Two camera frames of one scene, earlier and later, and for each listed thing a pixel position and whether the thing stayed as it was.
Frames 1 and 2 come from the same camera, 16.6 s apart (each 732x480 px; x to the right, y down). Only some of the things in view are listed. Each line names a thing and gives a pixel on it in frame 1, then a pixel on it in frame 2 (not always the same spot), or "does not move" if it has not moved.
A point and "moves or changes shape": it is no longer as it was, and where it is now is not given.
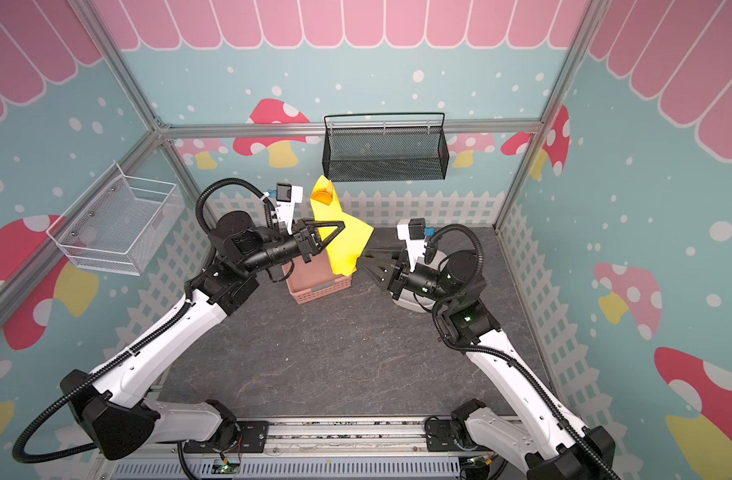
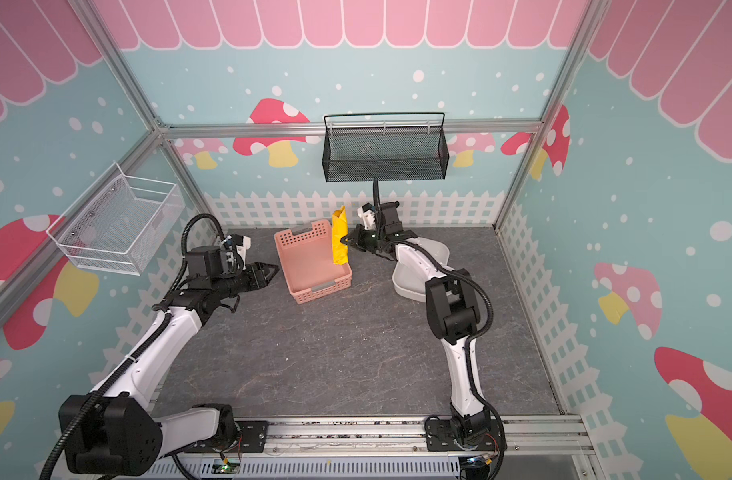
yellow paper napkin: [345, 249] moves or changes shape
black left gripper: [307, 240] -> [257, 272]
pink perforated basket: [313, 280] does not move
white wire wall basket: [120, 224] does not move
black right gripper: [395, 275] -> [359, 239]
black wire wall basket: [390, 146] does not move
